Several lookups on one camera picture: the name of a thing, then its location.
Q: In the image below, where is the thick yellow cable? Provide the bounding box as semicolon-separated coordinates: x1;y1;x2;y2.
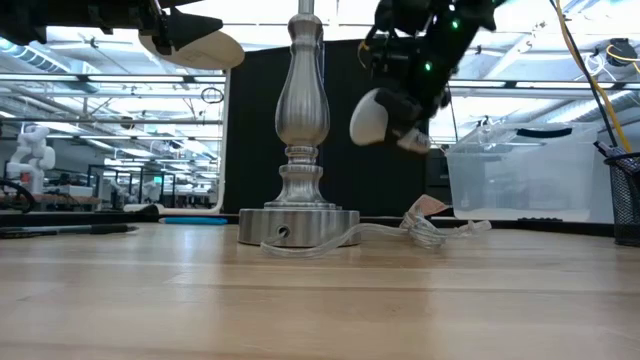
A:
553;0;635;154

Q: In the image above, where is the beige round disc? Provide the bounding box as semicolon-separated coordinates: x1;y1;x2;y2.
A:
138;28;246;72

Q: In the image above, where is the black curved hose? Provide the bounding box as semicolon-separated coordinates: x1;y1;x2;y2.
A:
0;178;38;215

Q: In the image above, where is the thin black hanging cable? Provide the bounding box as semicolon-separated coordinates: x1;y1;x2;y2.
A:
447;105;459;146

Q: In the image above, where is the clear plastic storage bin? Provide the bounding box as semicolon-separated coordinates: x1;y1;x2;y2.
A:
443;122;601;224

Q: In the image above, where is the blue marker pen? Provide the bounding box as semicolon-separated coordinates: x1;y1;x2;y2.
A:
163;215;229;227

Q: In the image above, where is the black fabric divider panel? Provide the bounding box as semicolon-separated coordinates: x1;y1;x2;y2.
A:
223;43;301;215
319;38;431;218

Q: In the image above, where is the tan paper cord tag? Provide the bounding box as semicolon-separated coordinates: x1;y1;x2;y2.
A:
403;193;450;217

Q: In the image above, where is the black metal table frame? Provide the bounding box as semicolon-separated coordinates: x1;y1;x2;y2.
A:
0;209;616;238

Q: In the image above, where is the black equipment cabinet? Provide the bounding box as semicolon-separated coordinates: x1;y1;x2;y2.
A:
427;146;454;206

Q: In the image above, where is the black round ceiling device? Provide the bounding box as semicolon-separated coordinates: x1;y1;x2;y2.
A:
605;37;640;68

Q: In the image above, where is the white globe lightbulb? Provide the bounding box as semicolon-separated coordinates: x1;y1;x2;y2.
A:
348;87;432;155

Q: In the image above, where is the black marker pen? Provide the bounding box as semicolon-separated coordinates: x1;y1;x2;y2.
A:
0;223;140;240

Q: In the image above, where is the silver metal lamp base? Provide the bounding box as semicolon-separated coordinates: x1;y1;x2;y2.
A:
237;0;362;249

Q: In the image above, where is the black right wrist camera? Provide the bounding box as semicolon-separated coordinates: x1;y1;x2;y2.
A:
368;34;420;77

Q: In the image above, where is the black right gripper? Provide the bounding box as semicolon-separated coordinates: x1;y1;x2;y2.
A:
374;0;501;133

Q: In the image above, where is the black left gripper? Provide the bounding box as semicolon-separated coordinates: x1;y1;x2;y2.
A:
0;0;224;56

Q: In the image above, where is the clear lamp power cord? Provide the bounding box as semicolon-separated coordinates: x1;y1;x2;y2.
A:
259;209;493;260

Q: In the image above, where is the black mesh pen cup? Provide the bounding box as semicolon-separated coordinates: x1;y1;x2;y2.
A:
602;151;640;248

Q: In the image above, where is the thick black cable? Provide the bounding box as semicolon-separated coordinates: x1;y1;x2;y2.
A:
547;0;619;149

